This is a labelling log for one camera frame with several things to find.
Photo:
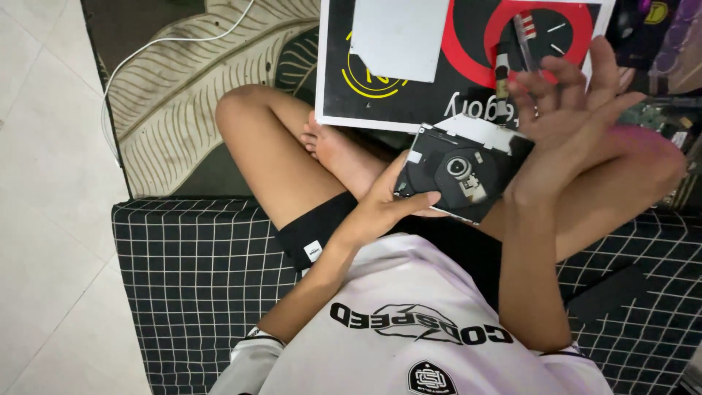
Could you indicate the person's left hand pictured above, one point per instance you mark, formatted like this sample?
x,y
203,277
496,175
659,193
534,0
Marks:
x,y
373,211

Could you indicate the person's right hand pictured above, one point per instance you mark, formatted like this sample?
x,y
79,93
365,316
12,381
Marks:
x,y
559,137

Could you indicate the black laptop optical disc drive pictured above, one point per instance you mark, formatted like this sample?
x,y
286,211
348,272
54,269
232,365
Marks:
x,y
466,170

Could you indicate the person's black shorts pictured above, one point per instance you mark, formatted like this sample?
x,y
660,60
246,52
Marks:
x,y
323,230

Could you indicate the person's right foot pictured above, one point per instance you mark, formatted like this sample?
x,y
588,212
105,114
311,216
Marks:
x,y
345,156

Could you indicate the person's right leg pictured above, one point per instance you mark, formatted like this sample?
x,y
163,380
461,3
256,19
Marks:
x,y
619,186

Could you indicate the person's leg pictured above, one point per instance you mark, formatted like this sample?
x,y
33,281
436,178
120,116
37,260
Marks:
x,y
268,148
619,186

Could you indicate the red white striped screwdriver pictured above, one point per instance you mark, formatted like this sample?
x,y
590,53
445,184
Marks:
x,y
525,35

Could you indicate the green circuit board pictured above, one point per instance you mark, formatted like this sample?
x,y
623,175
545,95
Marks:
x,y
666,123

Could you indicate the person's white printed shirt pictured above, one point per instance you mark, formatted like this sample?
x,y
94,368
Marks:
x,y
400,329

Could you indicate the person's left leg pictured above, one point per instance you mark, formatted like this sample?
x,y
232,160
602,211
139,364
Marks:
x,y
268,148

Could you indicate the black board with red circle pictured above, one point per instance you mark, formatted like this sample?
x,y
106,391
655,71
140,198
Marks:
x,y
428,99

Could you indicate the heap of dark packets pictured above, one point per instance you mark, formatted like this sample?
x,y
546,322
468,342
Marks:
x,y
658,38

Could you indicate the white rectangular plate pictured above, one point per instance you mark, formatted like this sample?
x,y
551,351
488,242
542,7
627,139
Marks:
x,y
400,38

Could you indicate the black white grid mattress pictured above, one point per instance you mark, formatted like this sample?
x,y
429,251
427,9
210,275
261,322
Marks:
x,y
197,285

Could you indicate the leaf pattern rug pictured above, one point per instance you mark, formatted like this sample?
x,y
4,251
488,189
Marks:
x,y
181,104

